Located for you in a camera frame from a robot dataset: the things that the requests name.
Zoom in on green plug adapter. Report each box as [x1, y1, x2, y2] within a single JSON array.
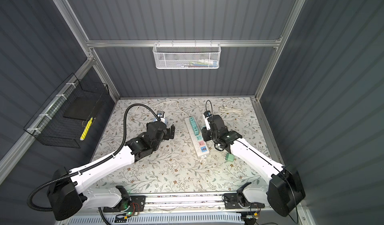
[[225, 153, 235, 162]]

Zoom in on long white power strip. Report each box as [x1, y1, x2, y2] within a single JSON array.
[[184, 117, 210, 158]]

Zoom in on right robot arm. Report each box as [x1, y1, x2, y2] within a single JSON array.
[[202, 111, 306, 217]]

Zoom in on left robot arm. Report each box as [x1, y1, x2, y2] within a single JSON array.
[[47, 122, 175, 221]]

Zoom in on items in white basket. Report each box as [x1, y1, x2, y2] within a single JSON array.
[[177, 59, 219, 68]]

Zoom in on yellow marker pen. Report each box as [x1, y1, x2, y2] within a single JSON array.
[[80, 118, 94, 141]]

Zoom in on white vented cover strip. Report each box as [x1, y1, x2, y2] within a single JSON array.
[[67, 212, 245, 225]]

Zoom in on bundled white cable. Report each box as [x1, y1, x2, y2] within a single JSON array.
[[218, 106, 243, 115]]

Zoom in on white power strip cable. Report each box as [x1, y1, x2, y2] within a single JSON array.
[[128, 100, 190, 121]]

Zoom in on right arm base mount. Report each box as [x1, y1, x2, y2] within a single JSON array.
[[222, 193, 265, 210]]

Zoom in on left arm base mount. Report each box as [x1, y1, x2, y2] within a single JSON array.
[[103, 196, 147, 214]]

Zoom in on white wire mesh basket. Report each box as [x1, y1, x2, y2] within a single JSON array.
[[153, 44, 222, 69]]

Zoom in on black wire basket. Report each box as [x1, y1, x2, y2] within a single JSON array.
[[24, 75, 110, 149]]

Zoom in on black corrugated cable hose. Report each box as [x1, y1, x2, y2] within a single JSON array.
[[26, 103, 160, 225]]

